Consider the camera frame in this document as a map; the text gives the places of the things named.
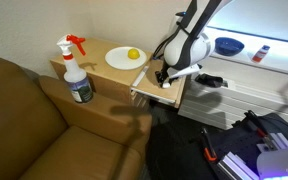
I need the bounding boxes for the black mounting board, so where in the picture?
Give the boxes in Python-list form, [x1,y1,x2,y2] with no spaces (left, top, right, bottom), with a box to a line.
[201,111,288,180]

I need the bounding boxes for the orange white pill bottle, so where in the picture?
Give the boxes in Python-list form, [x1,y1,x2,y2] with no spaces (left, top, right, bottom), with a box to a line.
[252,45,270,63]

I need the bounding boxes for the dark blue bowl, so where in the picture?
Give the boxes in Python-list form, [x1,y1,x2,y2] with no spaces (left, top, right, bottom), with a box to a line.
[215,37,245,56]

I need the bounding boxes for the black red clamp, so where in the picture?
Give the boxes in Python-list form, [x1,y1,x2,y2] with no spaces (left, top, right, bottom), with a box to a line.
[245,110,276,150]

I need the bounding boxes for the aluminium extrusion rails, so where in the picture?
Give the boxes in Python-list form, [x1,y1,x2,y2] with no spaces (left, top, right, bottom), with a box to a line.
[217,133,288,180]

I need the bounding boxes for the white spray bottle red trigger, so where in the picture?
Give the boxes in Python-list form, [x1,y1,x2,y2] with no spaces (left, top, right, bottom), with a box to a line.
[57,34,93,103]

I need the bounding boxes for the open wooden drawer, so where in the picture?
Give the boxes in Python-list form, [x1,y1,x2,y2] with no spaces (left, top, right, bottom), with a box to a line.
[131,60,186,108]

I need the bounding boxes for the black orange clamp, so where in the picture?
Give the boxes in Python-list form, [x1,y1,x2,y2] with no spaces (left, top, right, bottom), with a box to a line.
[201,127,217,162]

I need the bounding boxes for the wooden nightstand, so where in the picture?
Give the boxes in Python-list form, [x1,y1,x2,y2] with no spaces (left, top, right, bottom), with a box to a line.
[50,39,146,104]

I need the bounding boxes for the white round plate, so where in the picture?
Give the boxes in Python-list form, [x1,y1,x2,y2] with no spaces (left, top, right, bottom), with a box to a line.
[105,47,147,70]

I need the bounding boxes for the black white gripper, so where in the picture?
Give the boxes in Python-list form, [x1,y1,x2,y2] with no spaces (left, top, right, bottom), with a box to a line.
[155,63,201,87]

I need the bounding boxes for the brown leather sofa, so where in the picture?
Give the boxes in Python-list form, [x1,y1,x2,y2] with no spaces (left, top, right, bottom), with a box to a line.
[0,58,152,180]

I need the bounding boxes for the yellow lemon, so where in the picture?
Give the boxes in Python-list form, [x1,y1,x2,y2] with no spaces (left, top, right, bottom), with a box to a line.
[128,48,140,59]

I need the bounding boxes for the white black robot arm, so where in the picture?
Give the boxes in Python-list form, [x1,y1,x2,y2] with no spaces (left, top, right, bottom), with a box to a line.
[155,0,233,88]

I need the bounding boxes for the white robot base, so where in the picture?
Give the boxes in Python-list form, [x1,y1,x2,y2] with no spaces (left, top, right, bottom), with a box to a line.
[257,148,288,180]

